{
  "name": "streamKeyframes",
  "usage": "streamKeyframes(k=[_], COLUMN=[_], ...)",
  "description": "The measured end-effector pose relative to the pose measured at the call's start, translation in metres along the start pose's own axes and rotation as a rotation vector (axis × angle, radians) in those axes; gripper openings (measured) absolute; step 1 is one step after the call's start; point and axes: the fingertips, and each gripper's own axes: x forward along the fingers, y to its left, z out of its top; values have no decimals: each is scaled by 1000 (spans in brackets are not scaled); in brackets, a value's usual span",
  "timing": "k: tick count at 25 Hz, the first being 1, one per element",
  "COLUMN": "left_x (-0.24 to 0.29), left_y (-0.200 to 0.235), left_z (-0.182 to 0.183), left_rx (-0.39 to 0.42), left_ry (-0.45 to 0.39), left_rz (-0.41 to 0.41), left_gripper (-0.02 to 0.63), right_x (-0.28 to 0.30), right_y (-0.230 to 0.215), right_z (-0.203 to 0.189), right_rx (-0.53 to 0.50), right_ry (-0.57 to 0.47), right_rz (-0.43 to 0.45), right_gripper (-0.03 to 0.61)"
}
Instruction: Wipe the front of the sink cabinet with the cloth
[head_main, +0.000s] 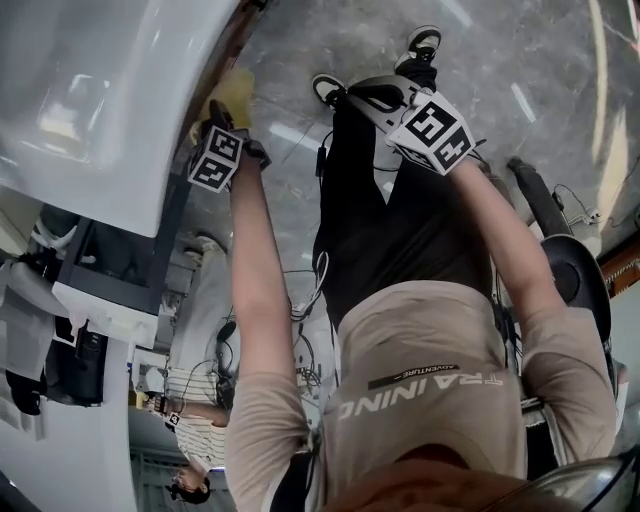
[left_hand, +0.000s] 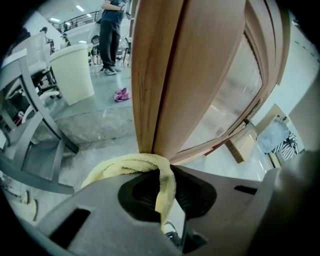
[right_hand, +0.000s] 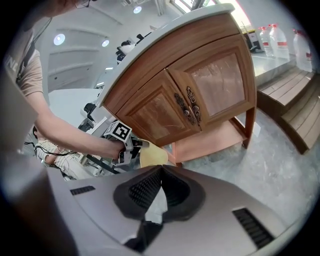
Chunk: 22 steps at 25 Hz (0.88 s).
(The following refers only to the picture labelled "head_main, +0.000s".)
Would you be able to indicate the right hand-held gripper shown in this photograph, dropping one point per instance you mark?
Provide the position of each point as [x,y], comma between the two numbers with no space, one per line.
[430,132]

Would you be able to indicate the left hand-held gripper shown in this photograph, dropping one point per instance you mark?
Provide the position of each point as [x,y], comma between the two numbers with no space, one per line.
[215,160]

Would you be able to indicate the yellow cloth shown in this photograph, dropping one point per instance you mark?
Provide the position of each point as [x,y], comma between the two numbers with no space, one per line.
[239,95]

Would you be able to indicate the person's left forearm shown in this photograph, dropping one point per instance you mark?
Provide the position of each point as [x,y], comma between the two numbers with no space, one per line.
[252,250]

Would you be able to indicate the person's right forearm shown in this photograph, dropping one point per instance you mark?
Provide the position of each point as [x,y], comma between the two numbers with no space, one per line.
[505,235]

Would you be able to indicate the white sink basin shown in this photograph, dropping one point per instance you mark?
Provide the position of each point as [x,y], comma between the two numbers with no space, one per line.
[100,100]

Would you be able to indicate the person's left shoe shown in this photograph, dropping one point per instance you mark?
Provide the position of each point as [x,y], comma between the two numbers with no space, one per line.
[327,89]

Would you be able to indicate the person's shoe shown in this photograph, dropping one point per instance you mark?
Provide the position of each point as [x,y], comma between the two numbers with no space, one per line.
[420,44]
[327,89]

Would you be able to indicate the person's right shoe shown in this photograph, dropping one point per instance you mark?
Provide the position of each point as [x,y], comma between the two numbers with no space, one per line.
[420,44]

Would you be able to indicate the person's black trousers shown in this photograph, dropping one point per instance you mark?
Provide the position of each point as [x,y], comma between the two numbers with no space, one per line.
[390,215]

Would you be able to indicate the black round chair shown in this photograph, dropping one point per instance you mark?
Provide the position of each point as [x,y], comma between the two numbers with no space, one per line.
[580,280]

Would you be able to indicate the person's beige shirt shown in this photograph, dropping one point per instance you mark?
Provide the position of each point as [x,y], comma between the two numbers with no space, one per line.
[425,380]

